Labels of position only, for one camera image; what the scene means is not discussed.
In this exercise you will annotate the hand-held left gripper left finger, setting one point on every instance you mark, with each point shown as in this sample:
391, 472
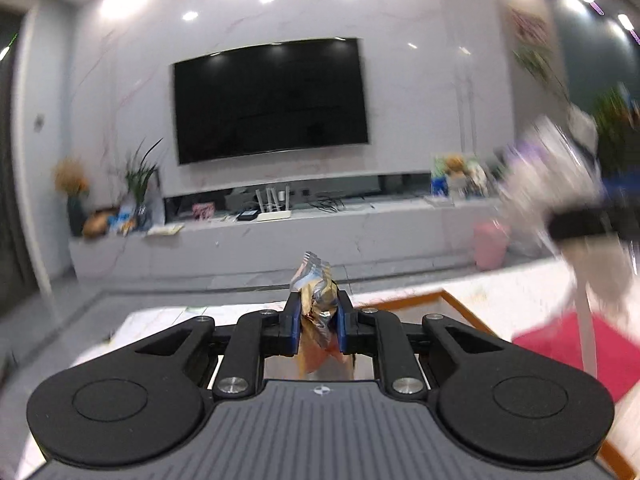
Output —
295, 327

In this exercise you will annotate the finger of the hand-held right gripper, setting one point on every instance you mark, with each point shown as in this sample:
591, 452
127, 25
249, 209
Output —
622, 192
580, 225

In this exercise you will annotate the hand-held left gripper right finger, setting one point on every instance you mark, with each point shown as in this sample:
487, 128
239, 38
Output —
342, 330

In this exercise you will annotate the gold foil snack packet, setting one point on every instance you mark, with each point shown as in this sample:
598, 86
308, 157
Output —
317, 300

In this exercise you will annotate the white plastic bag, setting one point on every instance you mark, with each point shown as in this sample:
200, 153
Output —
555, 175

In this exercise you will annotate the orange cardboard box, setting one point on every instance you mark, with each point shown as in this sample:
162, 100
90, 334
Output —
470, 317

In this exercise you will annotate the green ivy plant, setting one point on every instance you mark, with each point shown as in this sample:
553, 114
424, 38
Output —
617, 125

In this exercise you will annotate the marble television console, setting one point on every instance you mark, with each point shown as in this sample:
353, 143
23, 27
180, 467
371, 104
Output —
300, 245

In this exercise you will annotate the white lace tablecloth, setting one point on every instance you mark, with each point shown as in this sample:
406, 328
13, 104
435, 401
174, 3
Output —
525, 287

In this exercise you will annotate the pink waste bin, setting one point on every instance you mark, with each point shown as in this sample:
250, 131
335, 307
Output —
491, 245

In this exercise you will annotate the white router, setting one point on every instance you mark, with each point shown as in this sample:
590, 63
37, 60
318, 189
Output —
274, 214

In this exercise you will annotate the small black box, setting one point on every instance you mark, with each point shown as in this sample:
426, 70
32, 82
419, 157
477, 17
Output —
247, 215

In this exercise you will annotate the red plastic storage box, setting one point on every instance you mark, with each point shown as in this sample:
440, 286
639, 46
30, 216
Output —
560, 345

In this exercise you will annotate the teddy bear in white pot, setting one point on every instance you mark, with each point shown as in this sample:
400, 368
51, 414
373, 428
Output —
456, 170

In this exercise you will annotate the pink card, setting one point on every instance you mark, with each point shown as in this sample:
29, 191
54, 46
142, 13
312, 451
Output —
203, 211

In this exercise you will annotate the green picture board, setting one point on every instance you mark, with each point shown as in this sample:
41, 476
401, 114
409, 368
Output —
439, 175

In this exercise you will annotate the hanging vine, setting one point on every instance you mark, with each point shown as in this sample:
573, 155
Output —
540, 67

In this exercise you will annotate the blue snack bags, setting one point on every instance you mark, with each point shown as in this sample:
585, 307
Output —
122, 220

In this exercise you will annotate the green leafy potted plant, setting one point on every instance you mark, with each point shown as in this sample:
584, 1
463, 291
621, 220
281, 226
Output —
142, 180

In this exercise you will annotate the golden brown ornament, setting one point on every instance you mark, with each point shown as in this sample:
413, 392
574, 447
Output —
95, 225

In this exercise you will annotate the dried flowers in vase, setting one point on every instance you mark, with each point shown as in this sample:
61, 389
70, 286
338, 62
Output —
72, 185

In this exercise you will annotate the framed wall picture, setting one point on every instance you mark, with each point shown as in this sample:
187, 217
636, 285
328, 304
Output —
530, 25

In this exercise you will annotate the black wall television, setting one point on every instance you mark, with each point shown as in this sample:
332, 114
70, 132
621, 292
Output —
270, 100

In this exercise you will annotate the wall switch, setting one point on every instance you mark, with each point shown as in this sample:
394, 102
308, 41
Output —
39, 122

